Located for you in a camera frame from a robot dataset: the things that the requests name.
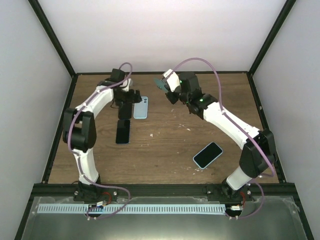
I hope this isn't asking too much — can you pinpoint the black phone case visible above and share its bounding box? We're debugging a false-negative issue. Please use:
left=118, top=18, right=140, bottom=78
left=118, top=103, right=133, bottom=120

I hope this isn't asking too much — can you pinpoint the dark green phone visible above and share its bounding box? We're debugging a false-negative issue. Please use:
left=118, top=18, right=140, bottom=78
left=154, top=78, right=168, bottom=93

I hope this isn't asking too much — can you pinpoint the blue phone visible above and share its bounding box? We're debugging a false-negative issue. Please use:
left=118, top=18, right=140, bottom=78
left=115, top=119, right=131, bottom=144

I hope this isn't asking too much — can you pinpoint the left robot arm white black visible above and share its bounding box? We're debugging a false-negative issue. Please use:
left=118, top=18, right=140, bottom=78
left=62, top=68, right=142, bottom=202

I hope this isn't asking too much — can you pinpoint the metal front plate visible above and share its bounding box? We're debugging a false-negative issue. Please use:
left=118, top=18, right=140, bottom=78
left=21, top=196, right=307, bottom=240

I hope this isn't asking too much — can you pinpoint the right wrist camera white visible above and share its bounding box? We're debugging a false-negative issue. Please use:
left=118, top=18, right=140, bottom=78
left=163, top=69, right=180, bottom=92

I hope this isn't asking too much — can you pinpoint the light-blue slotted cable duct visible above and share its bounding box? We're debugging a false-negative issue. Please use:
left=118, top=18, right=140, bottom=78
left=36, top=203, right=226, bottom=215

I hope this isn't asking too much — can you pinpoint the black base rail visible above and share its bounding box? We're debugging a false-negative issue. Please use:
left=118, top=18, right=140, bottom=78
left=30, top=183, right=299, bottom=203

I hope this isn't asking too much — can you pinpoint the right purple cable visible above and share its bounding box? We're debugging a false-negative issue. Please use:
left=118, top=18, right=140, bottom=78
left=164, top=57, right=277, bottom=220

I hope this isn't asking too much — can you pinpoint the black enclosure frame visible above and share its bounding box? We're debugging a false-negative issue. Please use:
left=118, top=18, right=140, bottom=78
left=13, top=0, right=315, bottom=240

